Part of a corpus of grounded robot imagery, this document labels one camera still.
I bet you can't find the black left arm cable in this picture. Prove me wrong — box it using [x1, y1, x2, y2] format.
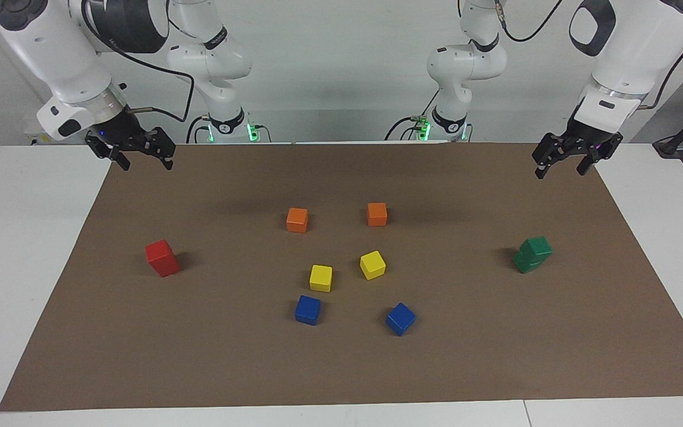
[494, 0, 683, 110]

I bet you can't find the blue wooden cube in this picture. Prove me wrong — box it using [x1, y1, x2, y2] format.
[385, 302, 417, 337]
[294, 295, 322, 326]

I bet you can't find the black base cable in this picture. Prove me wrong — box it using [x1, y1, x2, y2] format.
[385, 88, 441, 141]
[186, 116, 272, 144]

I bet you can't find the yellow wooden cube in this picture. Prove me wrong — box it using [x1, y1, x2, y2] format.
[359, 250, 387, 281]
[309, 265, 333, 293]

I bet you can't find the black right base cable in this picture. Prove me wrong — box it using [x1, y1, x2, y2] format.
[186, 116, 272, 144]

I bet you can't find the red wooden cube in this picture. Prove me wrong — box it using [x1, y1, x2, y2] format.
[151, 256, 181, 278]
[145, 239, 175, 265]

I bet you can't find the black left base cable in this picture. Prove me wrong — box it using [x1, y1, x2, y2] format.
[385, 88, 441, 141]

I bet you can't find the white box with yellow stickers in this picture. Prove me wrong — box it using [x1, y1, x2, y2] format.
[25, 116, 46, 146]

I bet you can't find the green wooden cube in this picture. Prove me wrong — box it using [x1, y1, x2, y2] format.
[521, 236, 554, 262]
[512, 252, 547, 275]

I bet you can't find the brown table mat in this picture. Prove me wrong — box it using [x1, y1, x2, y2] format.
[0, 141, 683, 412]

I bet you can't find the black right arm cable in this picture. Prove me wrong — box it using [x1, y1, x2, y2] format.
[81, 0, 195, 123]

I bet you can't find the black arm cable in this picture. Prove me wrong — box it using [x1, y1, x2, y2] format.
[81, 0, 195, 123]
[494, 0, 683, 110]

